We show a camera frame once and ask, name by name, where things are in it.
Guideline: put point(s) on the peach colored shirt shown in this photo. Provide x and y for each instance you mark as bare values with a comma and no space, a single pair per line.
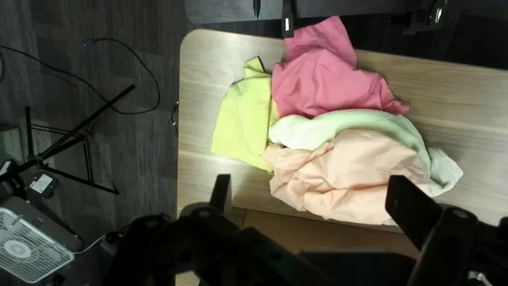
344,176

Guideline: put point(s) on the brown cardboard box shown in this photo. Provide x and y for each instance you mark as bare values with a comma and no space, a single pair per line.
318,239

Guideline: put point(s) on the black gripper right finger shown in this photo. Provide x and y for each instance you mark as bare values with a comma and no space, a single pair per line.
414,212

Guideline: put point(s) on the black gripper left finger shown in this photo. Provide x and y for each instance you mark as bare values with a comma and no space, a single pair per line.
220,192

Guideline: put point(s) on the black camera tripod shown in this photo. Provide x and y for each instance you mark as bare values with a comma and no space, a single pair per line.
80,133

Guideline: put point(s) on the white towel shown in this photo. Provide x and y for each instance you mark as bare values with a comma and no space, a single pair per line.
447,173

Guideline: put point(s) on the pink shirt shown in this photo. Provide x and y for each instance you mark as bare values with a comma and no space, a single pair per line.
323,74

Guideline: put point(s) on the cream white cloth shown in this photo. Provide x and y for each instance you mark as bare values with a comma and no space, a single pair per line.
318,125

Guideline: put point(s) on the white grated box device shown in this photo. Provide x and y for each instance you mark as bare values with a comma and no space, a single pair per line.
26,249

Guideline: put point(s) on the yellow cloth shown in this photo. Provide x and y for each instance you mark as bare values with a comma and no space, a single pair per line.
244,117

